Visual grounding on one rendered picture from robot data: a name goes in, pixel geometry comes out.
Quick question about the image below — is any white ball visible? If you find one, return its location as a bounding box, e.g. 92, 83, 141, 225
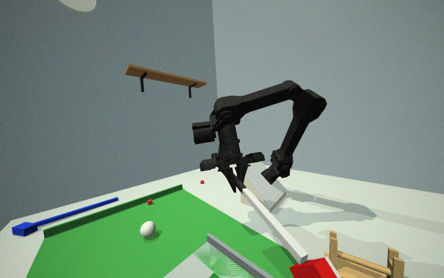
140, 221, 156, 238

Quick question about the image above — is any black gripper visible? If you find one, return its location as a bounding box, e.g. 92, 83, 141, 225
200, 136, 265, 193

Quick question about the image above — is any green putting mat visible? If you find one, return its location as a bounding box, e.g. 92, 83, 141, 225
26, 189, 297, 278

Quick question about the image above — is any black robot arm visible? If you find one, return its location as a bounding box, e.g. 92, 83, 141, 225
192, 80, 327, 185

